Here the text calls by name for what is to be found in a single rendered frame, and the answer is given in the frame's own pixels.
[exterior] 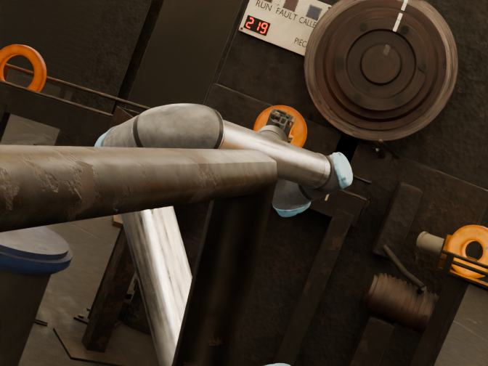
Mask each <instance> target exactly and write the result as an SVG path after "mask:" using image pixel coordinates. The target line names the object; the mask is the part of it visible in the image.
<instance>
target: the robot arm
mask: <svg viewBox="0 0 488 366"><path fill-rule="evenodd" d="M296 119H297V117H295V119H294V121H292V120H293V115H289V114H287V113H286V112H284V111H281V110H278V109H275V108H273V109H272V111H271V113H270V114H269V117H268V120H267V123H266V125H264V126H263V127H262V128H261V129H259V131H258V132H256V131H253V130H250V129H247V128H245V127H242V126H238V125H236V124H234V123H230V122H228V121H225V120H223V119H222V117H221V115H220V114H219V113H218V112H217V111H216V110H214V109H213V108H210V107H207V106H205V105H199V104H184V103H182V104H172V105H164V106H160V107H154V108H152V109H149V110H146V111H144V112H143V113H141V114H139V115H137V116H136V117H134V118H132V119H130V120H128V121H126V122H124V123H122V124H121V125H119V126H114V127H112V128H111V129H110V130H109V131H108V132H106V133H104V134H103V135H102V136H101V137H100V138H99V139H98V140H97V142H96V144H95V147H145V148H182V149H219V150H260V151H261V152H263V153H264V154H265V155H268V156H269V157H270V158H272V159H273V160H275V161H276V162H277V183H276V187H275V190H274V196H273V199H272V206H273V208H274V209H276V211H277V212H278V214H279V215H280V216H282V217H290V216H295V215H296V214H299V213H301V212H303V211H305V210H306V209H307V208H308V207H309V206H310V204H311V202H312V201H313V200H316V199H318V198H321V197H323V196H325V195H328V194H330V193H332V192H335V191H338V190H341V189H342V190H343V189H344V188H345V187H348V186H349V185H350V184H351V183H352V179H353V175H352V171H351V166H350V164H349V162H348V160H347V158H346V157H345V155H343V154H342V153H341V152H336V153H333V154H332V155H329V156H326V155H323V154H320V153H315V152H312V151H309V150H306V149H304V148H301V147H297V146H295V145H292V144H290V143H291V142H292V140H293V136H292V135H290V133H291V129H292V128H293V125H294V123H295V122H296ZM290 123H291V126H290ZM121 219H122V222H123V227H124V230H125V233H126V239H127V242H128V244H129V250H130V253H131V258H132V261H133V264H134V269H135V272H136V276H137V281H138V284H139V289H140V292H141V295H142V300H143V304H144V306H145V311H146V315H147V320H148V323H149V326H150V331H151V334H152V339H153V343H154V346H155V350H156V354H157V357H158V362H159V365H160V366H172V362H173V358H174V353H175V350H176V344H177V341H178V337H179V331H180V328H181V324H182V319H183V316H184V310H185V307H186V303H187V297H188V294H189V291H190V285H191V282H192V274H191V271H190V266H189V263H188V260H187V255H186V252H185V249H184V244H183V242H182V236H181V234H180V231H179V226H178V223H177V220H176V215H175V212H174V207H173V206H170V207H165V208H156V209H151V210H146V211H137V212H132V213H122V214H121Z"/></svg>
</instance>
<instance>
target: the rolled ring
mask: <svg viewBox="0 0 488 366"><path fill-rule="evenodd" d="M19 54H20V55H23V56H25V57H27V58H28V59H29V60H30V61H31V63H32V65H33V69H34V77H33V81H32V82H31V84H30V85H29V86H28V87H27V88H28V89H32V90H35V91H38V92H40V91H41V90H42V88H43V87H44V84H45V81H46V65H45V62H44V60H43V58H42V56H41V55H40V54H39V53H38V52H37V51H36V50H35V49H33V48H31V47H29V46H26V45H21V44H13V45H9V46H6V47H4V48H3V49H2V50H0V80H3V81H5V80H4V66H5V64H6V62H7V60H8V59H9V58H11V57H13V56H15V55H19Z"/></svg>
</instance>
